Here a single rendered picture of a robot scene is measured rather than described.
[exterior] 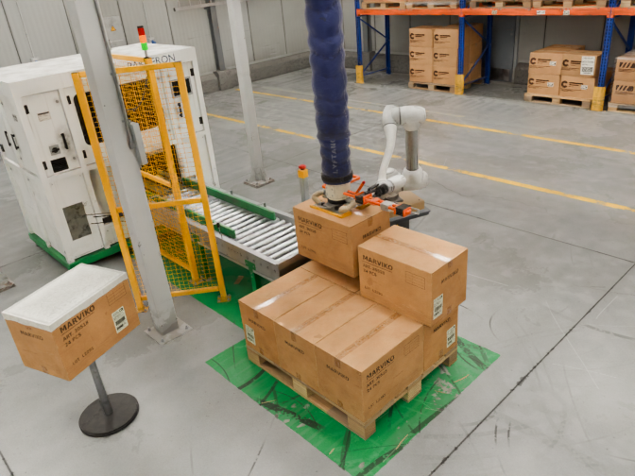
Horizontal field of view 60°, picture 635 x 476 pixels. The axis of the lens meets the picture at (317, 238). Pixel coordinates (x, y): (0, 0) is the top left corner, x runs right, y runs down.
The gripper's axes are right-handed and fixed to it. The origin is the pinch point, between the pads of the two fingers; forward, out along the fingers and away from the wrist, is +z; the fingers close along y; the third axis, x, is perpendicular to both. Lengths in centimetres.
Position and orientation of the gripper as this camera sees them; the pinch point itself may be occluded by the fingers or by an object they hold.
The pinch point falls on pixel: (365, 197)
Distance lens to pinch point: 379.1
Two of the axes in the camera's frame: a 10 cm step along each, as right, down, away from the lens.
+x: -6.9, -2.8, 6.7
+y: 0.9, 8.9, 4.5
